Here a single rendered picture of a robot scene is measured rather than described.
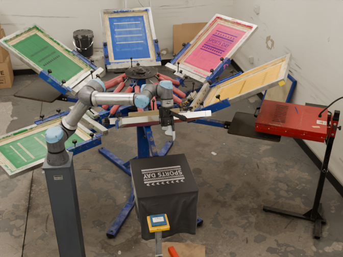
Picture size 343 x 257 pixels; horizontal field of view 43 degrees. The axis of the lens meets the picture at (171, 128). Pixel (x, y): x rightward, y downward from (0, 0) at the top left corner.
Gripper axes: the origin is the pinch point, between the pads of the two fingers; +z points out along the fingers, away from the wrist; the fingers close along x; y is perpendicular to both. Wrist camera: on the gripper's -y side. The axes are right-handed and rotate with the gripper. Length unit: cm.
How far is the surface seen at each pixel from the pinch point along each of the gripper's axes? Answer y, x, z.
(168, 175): -4, -48, 42
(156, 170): 3, -55, 40
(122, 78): 17, -150, -20
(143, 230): 19, -37, 79
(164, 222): 9, 2, 55
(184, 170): -17, -51, 41
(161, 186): 4, -36, 46
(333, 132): -150, -69, 29
